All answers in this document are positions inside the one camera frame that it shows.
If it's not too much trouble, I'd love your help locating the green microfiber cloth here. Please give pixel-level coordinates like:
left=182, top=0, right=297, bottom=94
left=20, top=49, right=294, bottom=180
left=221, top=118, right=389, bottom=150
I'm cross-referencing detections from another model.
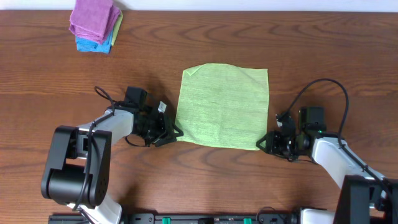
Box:
left=176, top=63, right=269, bottom=151

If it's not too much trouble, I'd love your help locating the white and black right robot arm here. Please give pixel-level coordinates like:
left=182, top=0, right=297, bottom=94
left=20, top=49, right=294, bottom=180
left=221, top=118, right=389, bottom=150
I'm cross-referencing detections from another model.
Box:
left=256, top=106, right=397, bottom=223

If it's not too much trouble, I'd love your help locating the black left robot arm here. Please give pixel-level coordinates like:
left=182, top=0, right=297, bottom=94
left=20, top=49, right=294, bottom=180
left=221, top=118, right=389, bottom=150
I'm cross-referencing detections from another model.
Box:
left=41, top=86, right=183, bottom=223

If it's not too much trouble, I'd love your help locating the folded blue cloth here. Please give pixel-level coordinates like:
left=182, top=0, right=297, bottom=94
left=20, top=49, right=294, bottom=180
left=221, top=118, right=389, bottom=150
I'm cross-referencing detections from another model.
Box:
left=75, top=31, right=113, bottom=54

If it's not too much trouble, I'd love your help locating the folded yellow-green cloth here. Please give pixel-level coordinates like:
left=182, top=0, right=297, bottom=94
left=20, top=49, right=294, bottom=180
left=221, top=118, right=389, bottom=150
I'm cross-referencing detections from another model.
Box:
left=111, top=11, right=123, bottom=46

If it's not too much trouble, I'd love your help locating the folded purple cloth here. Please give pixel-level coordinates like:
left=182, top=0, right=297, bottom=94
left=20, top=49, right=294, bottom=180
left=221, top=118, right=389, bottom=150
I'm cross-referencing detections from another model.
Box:
left=69, top=0, right=121, bottom=44

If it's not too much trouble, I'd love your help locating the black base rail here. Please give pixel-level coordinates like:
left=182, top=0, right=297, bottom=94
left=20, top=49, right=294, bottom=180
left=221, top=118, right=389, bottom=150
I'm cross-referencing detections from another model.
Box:
left=48, top=212, right=299, bottom=224

